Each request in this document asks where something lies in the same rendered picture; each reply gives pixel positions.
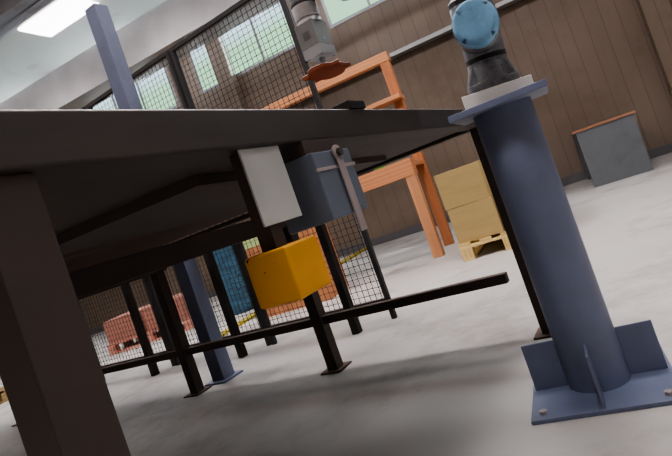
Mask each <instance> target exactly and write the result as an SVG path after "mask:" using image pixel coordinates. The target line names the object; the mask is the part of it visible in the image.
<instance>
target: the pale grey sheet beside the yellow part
mask: <svg viewBox="0 0 672 456"><path fill-rule="evenodd" d="M237 152H238V155H239V158H240V161H241V163H242V166H243V169H244V172H245V175H246V178H247V181H248V183H249V186H250V189H251V192H252V195H253V198H254V201H255V203H256V206H257V209H258V212H259V215H260V218H261V221H262V223H263V226H264V227H268V226H271V225H274V224H277V223H280V222H283V221H286V220H289V219H292V218H295V217H299V216H302V213H301V210H300V207H299V204H298V201H297V199H296V196H295V193H294V190H293V187H292V184H291V182H290V179H289V176H288V173H287V170H286V167H285V165H284V162H283V159H282V156H281V153H280V150H279V147H278V146H269V147H259V148H250V149H240V150H237Z"/></svg>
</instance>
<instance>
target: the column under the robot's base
mask: <svg viewBox="0 0 672 456"><path fill-rule="evenodd" d="M545 94H548V83H547V80H546V79H542V80H540V81H537V82H535V83H532V84H530V85H527V86H525V87H522V88H520V89H517V90H515V91H512V92H510V93H507V94H505V95H502V96H500V97H497V98H495V99H492V100H489V101H487V102H484V103H482V104H479V105H477V106H474V107H472V108H469V109H467V110H464V111H462V112H459V113H457V114H454V115H452V116H449V117H448V121H449V123H450V124H456V125H464V126H465V125H468V124H470V123H473V122H474V123H475V125H476V128H477V131H478V134H479V136H480V139H481V142H482V145H483V148H484V150H485V153H486V156H487V159H488V162H489V164H490V167H491V170H492V173H493V175H494V178H495V181H496V184H497V187H498V189H499V192H500V195H501V198H502V201H503V203H504V206H505V209H506V212H507V215H508V217H509V220H510V223H511V226H512V228H513V231H514V234H515V237H516V240H517V242H518V245H519V248H520V251H521V254H522V256H523V259H524V262H525V265H526V267H527V270H528V273H529V276H530V279H531V281H532V284H533V287H534V290H535V293H536V295H537V298H538V301H539V304H540V306H541V309H542V312H543V315H544V318H545V320H546V323H547V326H548V329H549V332H550V334H551V337H552V340H549V341H544V342H539V343H534V344H530V345H525V346H521V350H522V352H523V355H524V358H525V361H526V364H527V366H528V369H529V372H530V375H531V378H532V380H533V383H534V387H533V401H532V415H531V424H532V426H533V425H540V424H547V423H554V422H560V421H567V420H574V419H580V418H587V417H594V416H601V415H607V414H614V413H621V412H628V411H634V410H641V409H648V408H654V407H661V406H668V405H672V366H671V364H670V362H669V360H668V358H667V356H666V355H665V353H664V351H663V349H662V347H661V345H660V343H659V341H658V338H657V336H656V333H655V330H654V327H653V324H652V322H651V319H650V320H645V321H640V322H635V323H630V324H626V325H621V326H616V327H614V326H613V323H612V320H611V318H610V315H609V312H608V309H607V306H606V304H605V301H604V298H603V295H602V293H601V290H600V287H599V284H598V282H597V279H596V276H595V273H594V270H593V268H592V265H591V262H590V259H589V257H588V254H587V251H586V248H585V246H584V243H583V240H582V237H581V234H580V232H579V229H578V226H577V223H576V221H575V218H574V215H573V212H572V210H571V207H570V204H569V201H568V198H567V196H566V193H565V190H564V187H563V185H562V182H561V179H560V176H559V174H558V171H557V168H556V165H555V162H554V160H553V157H552V154H551V151H550V149H549V146H548V143H547V140H546V138H545V135H544V132H543V129H542V126H541V124H540V121H539V118H538V115H537V113H536V110H535V107H534V104H533V102H532V99H535V98H538V97H540V96H543V95H545Z"/></svg>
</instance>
